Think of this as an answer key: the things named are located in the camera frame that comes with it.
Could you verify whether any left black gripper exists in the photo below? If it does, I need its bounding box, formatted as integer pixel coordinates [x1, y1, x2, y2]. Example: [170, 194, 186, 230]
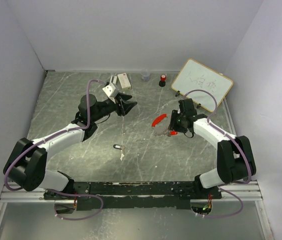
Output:
[91, 92, 138, 123]

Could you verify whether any black key tag with key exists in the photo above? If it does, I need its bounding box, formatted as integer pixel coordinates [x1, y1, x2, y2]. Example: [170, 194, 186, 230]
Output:
[113, 144, 125, 155]

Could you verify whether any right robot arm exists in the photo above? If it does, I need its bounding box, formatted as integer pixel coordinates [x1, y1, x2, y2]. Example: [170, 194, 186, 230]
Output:
[168, 99, 257, 199]

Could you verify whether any red black stamp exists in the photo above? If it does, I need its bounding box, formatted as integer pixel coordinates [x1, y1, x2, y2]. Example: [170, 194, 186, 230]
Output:
[159, 74, 167, 87]

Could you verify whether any small whiteboard wood frame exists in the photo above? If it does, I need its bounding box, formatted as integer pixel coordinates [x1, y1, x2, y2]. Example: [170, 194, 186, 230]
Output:
[171, 58, 234, 113]

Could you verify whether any clear paperclip jar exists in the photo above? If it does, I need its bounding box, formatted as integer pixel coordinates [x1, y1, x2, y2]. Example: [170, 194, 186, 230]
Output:
[141, 69, 151, 82]

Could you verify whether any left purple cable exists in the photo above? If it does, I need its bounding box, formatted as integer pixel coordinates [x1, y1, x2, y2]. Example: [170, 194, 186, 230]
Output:
[3, 79, 107, 221]

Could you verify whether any red key tag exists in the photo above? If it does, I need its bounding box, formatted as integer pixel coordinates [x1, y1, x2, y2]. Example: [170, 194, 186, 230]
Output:
[169, 131, 178, 136]

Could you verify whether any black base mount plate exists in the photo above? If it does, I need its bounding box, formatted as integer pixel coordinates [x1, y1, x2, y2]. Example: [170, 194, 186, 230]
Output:
[43, 181, 222, 211]

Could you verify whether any red handle keyring chain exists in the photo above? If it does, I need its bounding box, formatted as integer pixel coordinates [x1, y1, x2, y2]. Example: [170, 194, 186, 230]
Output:
[151, 113, 179, 137]

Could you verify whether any white staples box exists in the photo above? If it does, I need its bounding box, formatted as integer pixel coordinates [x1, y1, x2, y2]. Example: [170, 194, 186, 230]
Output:
[117, 73, 132, 91]

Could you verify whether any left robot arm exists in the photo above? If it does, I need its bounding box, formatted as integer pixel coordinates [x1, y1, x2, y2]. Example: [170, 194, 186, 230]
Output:
[3, 92, 137, 200]

